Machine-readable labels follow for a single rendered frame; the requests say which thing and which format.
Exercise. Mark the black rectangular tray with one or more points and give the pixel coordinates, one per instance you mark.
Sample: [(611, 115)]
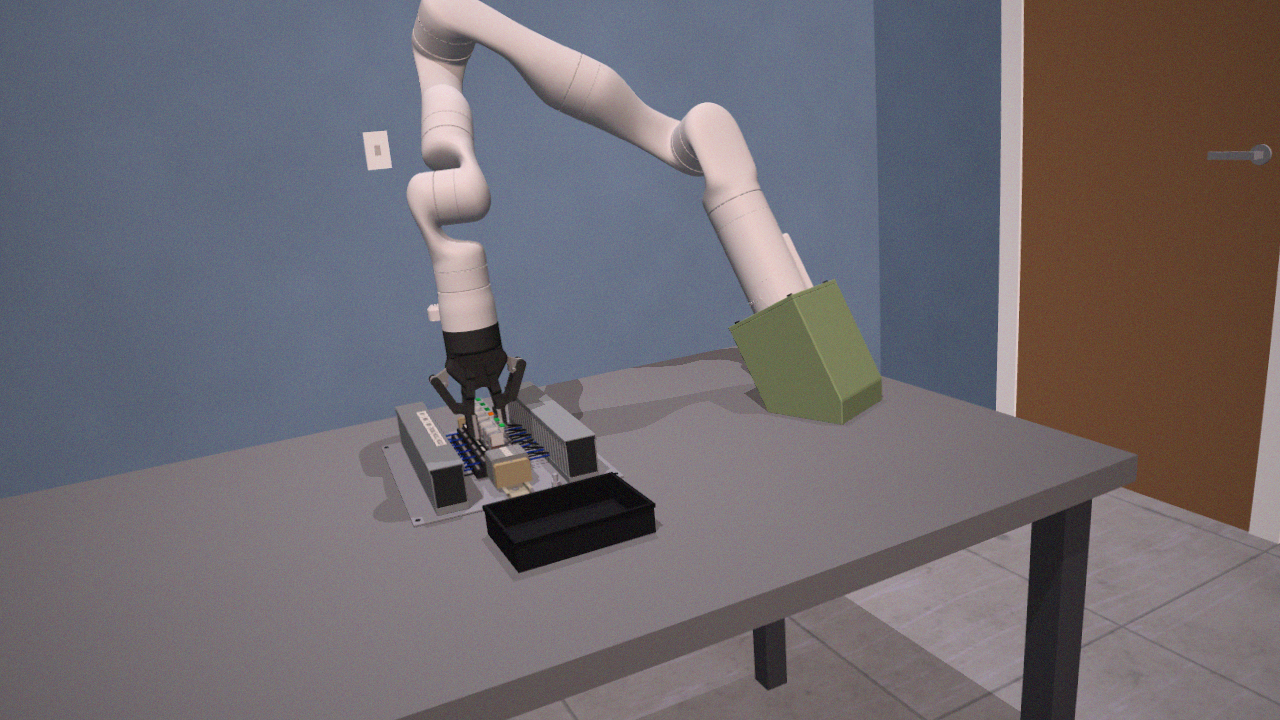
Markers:
[(613, 511)]

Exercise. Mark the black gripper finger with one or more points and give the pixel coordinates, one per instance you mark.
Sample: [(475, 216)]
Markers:
[(467, 407), (516, 366)]

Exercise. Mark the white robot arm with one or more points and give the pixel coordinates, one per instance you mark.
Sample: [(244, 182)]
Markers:
[(763, 259)]

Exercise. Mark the grey relay panel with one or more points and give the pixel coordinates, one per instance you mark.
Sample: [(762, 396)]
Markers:
[(440, 492)]

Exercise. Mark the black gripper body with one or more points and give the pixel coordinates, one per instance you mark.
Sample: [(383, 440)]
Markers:
[(461, 349)]

